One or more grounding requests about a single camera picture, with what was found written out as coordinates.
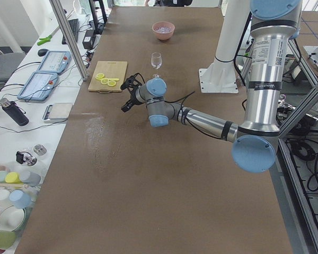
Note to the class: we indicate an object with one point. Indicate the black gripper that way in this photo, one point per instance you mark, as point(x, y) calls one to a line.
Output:
point(132, 98)

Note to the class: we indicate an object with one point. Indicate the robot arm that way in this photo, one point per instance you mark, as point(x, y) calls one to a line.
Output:
point(272, 24)

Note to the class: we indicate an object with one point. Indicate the clear wine glass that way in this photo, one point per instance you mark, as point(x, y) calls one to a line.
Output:
point(156, 62)

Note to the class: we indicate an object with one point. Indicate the pile of clear ice cubes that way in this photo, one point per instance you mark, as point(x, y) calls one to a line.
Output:
point(163, 29)

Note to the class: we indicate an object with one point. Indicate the lemon slice middle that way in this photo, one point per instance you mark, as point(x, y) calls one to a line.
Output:
point(104, 81)

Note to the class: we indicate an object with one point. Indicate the wooden cutting board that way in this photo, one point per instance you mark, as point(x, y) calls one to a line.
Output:
point(111, 69)

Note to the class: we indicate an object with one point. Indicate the pink bowl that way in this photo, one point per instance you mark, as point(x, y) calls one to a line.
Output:
point(161, 36)

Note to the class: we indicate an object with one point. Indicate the white kitchen scale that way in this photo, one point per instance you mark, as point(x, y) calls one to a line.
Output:
point(57, 112)

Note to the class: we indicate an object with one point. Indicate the blue teach pendant far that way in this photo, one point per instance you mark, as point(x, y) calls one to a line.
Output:
point(55, 61)

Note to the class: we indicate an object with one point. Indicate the blue teach pendant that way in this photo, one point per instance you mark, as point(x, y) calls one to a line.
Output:
point(55, 61)
point(38, 87)

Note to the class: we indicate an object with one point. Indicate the black keyboard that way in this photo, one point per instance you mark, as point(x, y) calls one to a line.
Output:
point(74, 26)

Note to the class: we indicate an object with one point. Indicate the blue teach pendant near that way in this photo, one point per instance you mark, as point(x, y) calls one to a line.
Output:
point(38, 87)

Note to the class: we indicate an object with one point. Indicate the brown table mat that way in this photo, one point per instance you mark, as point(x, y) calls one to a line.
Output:
point(118, 185)

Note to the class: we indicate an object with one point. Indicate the small steel cup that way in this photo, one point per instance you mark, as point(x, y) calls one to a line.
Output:
point(40, 149)

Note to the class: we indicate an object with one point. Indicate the black thermos bottle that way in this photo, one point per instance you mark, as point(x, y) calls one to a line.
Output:
point(10, 108)

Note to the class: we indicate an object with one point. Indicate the grey office chair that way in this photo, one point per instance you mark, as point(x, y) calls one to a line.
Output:
point(8, 63)

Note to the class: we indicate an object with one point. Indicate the yellow cup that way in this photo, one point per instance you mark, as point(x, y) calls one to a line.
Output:
point(13, 178)

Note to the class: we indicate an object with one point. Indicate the light blue cup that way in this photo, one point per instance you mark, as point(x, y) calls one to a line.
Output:
point(20, 199)

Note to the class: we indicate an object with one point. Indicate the white bowl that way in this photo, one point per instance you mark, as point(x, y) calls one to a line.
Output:
point(12, 218)

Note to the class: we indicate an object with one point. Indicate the lemon slice near handle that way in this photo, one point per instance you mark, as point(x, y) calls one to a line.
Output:
point(111, 83)

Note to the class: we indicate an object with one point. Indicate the aluminium frame post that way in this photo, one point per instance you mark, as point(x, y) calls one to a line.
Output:
point(67, 33)

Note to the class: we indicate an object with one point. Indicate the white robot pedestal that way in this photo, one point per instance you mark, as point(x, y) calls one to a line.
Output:
point(219, 77)

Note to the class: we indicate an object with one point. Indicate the green handled tool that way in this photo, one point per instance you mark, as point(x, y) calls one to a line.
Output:
point(48, 38)

